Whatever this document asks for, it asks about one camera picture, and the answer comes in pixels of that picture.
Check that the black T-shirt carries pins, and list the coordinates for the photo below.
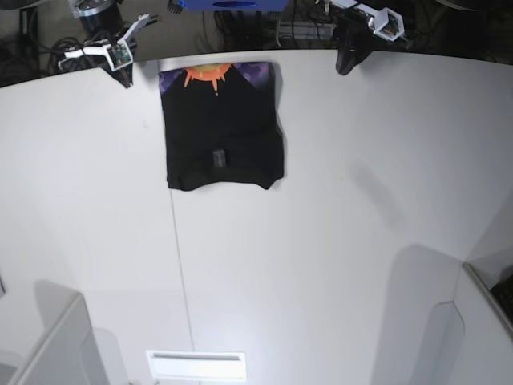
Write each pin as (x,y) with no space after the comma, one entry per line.
(221,125)

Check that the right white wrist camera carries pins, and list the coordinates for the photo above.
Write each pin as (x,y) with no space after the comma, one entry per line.
(119,54)

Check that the black keyboard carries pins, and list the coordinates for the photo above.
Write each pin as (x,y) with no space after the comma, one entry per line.
(502,293)

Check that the white side bin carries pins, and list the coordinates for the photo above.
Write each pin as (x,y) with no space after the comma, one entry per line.
(66,353)

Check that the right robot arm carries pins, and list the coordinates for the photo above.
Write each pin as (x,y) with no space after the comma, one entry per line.
(94,16)

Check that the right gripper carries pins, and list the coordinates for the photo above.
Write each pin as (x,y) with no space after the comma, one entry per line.
(123,76)

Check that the blue box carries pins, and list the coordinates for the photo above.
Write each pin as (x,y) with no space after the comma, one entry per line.
(233,5)

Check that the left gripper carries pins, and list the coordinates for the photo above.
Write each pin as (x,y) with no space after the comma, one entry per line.
(355,42)

